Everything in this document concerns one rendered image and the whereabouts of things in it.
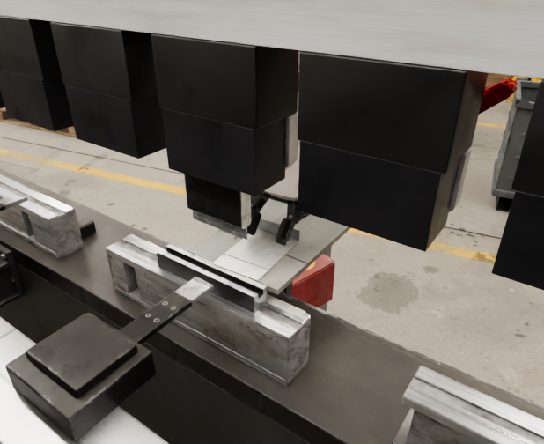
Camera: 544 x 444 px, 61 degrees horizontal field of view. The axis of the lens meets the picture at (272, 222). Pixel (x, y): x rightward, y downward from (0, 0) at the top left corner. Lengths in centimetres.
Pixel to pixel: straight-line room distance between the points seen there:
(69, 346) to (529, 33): 53
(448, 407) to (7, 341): 55
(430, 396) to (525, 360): 161
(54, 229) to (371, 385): 67
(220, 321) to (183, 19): 42
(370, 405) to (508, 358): 151
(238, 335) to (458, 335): 159
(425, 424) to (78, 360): 40
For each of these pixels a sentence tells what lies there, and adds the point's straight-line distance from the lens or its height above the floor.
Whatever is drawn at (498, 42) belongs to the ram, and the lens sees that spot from 38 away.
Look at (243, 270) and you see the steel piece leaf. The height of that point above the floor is 100.
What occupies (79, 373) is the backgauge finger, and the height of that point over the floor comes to 103.
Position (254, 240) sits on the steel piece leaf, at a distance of 77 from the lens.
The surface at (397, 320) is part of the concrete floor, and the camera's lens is 219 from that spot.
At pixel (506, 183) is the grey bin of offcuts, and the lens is 324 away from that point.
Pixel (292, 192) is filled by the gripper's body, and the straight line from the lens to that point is 72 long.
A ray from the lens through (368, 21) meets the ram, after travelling 41.
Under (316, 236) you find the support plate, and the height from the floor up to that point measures 100.
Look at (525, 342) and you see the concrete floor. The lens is 229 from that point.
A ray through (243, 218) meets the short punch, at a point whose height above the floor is 112.
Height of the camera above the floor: 141
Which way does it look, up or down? 30 degrees down
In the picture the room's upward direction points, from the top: straight up
